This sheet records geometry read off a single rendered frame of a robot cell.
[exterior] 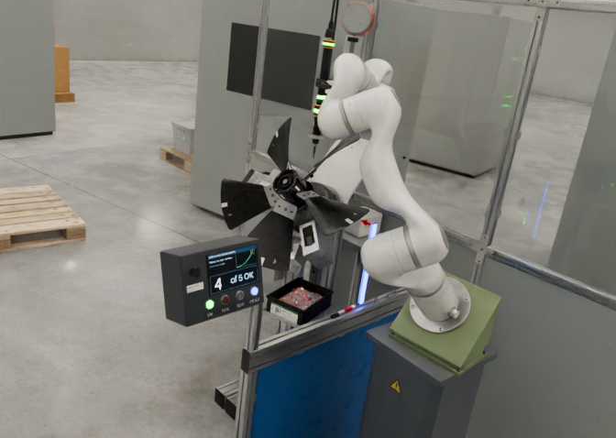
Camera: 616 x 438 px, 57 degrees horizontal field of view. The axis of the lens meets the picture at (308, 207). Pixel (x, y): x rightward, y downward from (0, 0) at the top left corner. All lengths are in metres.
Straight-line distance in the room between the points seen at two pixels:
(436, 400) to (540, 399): 0.99
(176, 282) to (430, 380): 0.78
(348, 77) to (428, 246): 0.51
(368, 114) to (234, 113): 3.45
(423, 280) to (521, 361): 1.19
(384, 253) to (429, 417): 0.59
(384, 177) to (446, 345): 0.58
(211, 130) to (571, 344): 3.54
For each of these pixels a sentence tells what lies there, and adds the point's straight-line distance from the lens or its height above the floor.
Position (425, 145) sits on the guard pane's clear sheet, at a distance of 2.77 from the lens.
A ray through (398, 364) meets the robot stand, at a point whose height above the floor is 0.89.
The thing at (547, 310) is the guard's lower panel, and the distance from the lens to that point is 2.59.
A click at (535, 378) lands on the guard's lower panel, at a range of 2.72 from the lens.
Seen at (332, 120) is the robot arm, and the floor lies 1.61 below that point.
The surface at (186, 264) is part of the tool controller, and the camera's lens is 1.49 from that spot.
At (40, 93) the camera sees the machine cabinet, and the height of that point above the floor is 0.54.
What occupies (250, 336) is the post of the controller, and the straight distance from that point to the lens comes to 1.81.
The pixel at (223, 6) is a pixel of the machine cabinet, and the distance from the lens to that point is 4.98.
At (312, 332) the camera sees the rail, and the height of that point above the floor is 0.85.
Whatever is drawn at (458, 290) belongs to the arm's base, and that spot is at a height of 1.12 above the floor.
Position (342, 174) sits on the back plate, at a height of 1.21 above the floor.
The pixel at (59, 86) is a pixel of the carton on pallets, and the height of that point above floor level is 0.24.
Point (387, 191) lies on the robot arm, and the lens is 1.49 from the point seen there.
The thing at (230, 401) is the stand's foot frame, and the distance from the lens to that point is 2.89.
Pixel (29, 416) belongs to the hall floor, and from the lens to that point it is 3.01.
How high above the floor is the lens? 1.87
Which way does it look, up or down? 19 degrees down
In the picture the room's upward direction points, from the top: 8 degrees clockwise
